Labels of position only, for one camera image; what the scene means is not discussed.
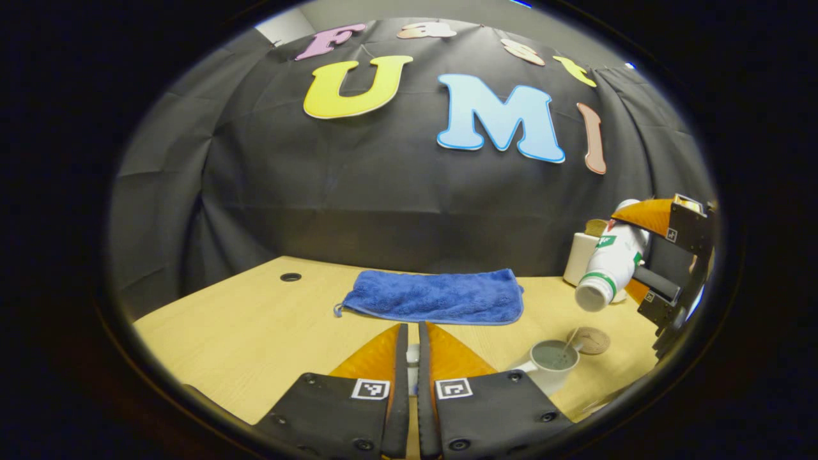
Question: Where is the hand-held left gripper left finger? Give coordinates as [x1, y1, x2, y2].
[252, 323, 410, 459]

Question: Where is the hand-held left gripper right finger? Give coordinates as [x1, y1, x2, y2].
[417, 321, 575, 459]

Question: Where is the white water bottle green label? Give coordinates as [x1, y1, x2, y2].
[574, 199, 651, 313]

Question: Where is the round brown coaster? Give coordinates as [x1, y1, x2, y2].
[566, 326, 611, 356]

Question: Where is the white toaster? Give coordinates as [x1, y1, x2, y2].
[562, 232, 628, 304]

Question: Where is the blue towel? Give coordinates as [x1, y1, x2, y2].
[333, 268, 525, 326]

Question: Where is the black backdrop cloth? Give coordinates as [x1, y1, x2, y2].
[109, 18, 713, 314]

